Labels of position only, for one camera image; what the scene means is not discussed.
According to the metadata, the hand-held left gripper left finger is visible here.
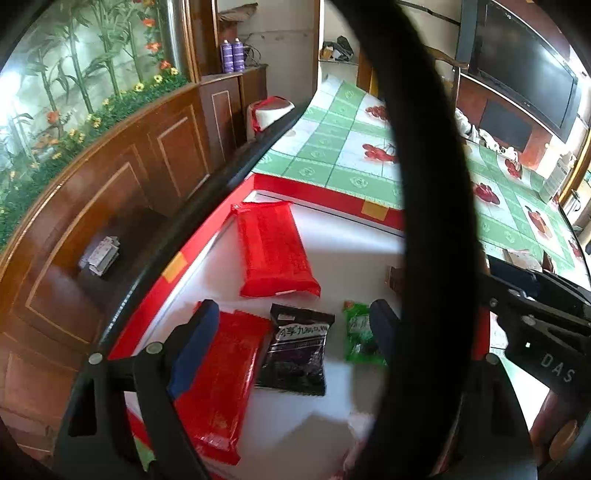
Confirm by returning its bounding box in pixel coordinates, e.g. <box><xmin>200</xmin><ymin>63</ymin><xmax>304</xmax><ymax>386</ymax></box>
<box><xmin>53</xmin><ymin>299</ymin><xmax>221</xmax><ymax>480</ymax></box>

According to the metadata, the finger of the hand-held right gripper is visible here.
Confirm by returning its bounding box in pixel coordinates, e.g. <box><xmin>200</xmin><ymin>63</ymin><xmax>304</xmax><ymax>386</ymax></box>
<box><xmin>487</xmin><ymin>255</ymin><xmax>591</xmax><ymax>303</ymax></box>
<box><xmin>480</xmin><ymin>276</ymin><xmax>591</xmax><ymax>334</ymax></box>

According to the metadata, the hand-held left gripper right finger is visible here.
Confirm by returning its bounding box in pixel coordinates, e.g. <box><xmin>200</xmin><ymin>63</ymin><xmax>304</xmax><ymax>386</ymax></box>
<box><xmin>369</xmin><ymin>299</ymin><xmax>539</xmax><ymax>480</ymax></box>

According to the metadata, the green snack packet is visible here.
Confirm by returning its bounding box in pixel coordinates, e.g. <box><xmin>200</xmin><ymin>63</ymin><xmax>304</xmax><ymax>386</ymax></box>
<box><xmin>343</xmin><ymin>301</ymin><xmax>389</xmax><ymax>366</ymax></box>

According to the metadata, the large red snack packet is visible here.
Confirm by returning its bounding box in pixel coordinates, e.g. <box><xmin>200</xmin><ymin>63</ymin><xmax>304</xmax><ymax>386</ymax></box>
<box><xmin>173</xmin><ymin>302</ymin><xmax>273</xmax><ymax>466</ymax></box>
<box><xmin>229</xmin><ymin>200</ymin><xmax>321</xmax><ymax>298</ymax></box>

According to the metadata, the red shallow cardboard box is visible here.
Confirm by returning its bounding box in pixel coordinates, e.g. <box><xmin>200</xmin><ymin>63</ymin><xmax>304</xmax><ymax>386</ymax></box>
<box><xmin>108</xmin><ymin>173</ymin><xmax>492</xmax><ymax>480</ymax></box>

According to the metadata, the black purple snack packet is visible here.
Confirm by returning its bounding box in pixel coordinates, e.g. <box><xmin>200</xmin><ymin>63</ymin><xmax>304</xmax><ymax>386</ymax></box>
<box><xmin>254</xmin><ymin>303</ymin><xmax>336</xmax><ymax>397</ymax></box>

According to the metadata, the person's right hand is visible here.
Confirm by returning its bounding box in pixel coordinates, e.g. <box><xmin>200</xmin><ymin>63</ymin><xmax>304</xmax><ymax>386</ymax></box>
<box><xmin>530</xmin><ymin>391</ymin><xmax>591</xmax><ymax>480</ymax></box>

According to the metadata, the white plastic bottle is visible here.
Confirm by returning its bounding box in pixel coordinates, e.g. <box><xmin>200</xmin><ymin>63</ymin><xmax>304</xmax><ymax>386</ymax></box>
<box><xmin>540</xmin><ymin>154</ymin><xmax>575</xmax><ymax>201</ymax></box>

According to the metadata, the pale pink snack packet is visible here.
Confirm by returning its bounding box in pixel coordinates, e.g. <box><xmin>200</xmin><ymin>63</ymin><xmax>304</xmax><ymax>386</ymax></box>
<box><xmin>339</xmin><ymin>413</ymin><xmax>384</xmax><ymax>480</ymax></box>

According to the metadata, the small card box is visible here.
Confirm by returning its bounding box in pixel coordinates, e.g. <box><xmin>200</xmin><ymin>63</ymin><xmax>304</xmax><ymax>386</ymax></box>
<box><xmin>78</xmin><ymin>235</ymin><xmax>121</xmax><ymax>278</ymax></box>

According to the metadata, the white plastic bag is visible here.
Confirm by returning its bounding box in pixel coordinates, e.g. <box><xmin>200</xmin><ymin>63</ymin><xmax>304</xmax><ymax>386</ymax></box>
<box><xmin>455</xmin><ymin>111</ymin><xmax>518</xmax><ymax>158</ymax></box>

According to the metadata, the brown wooden cabinet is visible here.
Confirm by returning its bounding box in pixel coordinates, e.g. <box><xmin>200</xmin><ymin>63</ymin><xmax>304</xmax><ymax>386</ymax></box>
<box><xmin>0</xmin><ymin>65</ymin><xmax>269</xmax><ymax>462</ymax></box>

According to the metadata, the black flat television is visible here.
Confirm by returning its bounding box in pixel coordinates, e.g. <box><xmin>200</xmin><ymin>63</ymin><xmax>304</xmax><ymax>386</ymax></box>
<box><xmin>455</xmin><ymin>0</ymin><xmax>580</xmax><ymax>144</ymax></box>

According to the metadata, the white red plastic container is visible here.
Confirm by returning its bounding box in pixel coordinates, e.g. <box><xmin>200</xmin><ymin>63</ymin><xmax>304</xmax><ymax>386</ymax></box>
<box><xmin>246</xmin><ymin>96</ymin><xmax>296</xmax><ymax>144</ymax></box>

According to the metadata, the thick black cable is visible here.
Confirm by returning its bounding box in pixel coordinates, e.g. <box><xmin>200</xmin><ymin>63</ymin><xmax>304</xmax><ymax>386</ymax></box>
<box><xmin>323</xmin><ymin>0</ymin><xmax>490</xmax><ymax>480</ymax></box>

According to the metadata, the bamboo flower wall panel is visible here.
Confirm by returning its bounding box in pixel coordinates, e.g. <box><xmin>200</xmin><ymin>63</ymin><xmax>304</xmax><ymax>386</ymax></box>
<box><xmin>0</xmin><ymin>0</ymin><xmax>191</xmax><ymax>250</ymax></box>

